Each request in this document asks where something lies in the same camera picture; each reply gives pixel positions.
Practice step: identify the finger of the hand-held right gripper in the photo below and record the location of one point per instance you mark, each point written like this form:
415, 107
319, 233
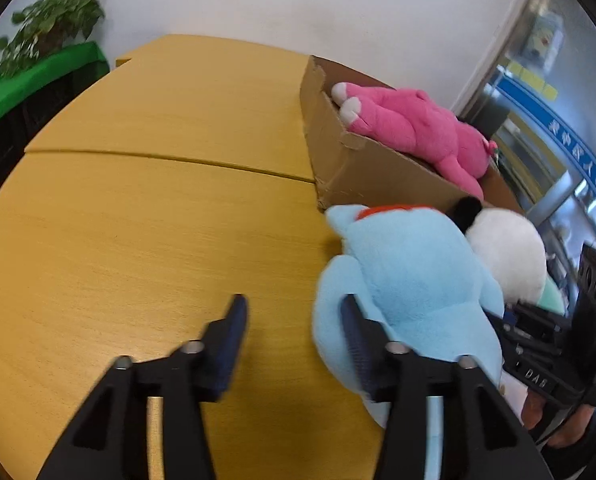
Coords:
542, 316
507, 335

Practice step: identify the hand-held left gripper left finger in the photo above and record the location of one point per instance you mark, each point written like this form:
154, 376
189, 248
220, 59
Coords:
230, 340

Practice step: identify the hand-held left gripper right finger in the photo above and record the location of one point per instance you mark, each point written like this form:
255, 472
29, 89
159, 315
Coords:
357, 350

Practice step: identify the pink pig plush toy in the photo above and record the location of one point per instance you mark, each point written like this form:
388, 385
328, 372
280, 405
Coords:
552, 300

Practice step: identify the white round plush toy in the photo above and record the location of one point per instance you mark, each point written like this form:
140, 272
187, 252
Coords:
507, 250

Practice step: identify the light blue plush toy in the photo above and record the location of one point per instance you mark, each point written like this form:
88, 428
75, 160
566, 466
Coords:
417, 270

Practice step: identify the brown cardboard box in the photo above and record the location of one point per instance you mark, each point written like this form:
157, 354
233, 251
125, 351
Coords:
367, 170

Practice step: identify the person's right forearm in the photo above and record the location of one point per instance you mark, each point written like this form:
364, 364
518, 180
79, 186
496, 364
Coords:
587, 455

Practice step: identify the person's right hand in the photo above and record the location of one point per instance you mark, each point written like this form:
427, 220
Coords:
530, 410

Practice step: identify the metal display shelf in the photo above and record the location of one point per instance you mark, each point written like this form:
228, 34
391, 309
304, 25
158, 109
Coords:
527, 160

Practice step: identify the blue glass banner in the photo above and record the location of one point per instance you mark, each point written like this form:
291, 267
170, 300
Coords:
567, 140

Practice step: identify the yellow sticky note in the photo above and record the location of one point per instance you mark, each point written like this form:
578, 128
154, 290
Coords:
531, 77
549, 91
515, 68

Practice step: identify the hot pink plush toy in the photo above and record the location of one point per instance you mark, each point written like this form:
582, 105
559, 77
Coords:
417, 125

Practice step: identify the cartoon poster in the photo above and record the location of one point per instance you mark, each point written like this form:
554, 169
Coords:
545, 37

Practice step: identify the large green potted plant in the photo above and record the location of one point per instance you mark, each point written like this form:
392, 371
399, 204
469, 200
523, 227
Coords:
53, 15

